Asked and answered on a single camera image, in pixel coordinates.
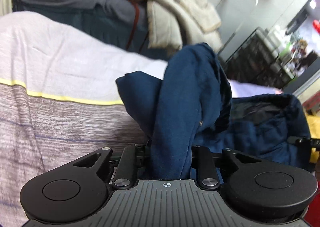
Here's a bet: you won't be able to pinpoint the navy blue jacket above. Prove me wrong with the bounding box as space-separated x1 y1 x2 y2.
116 43 311 180

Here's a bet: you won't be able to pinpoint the yellow garment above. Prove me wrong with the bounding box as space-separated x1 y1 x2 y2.
306 114 320 164

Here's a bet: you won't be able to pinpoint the cream white padded coat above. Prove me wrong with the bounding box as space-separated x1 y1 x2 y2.
136 0 223 52

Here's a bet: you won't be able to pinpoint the black wire rack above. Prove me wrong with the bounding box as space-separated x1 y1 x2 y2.
222 27 295 89

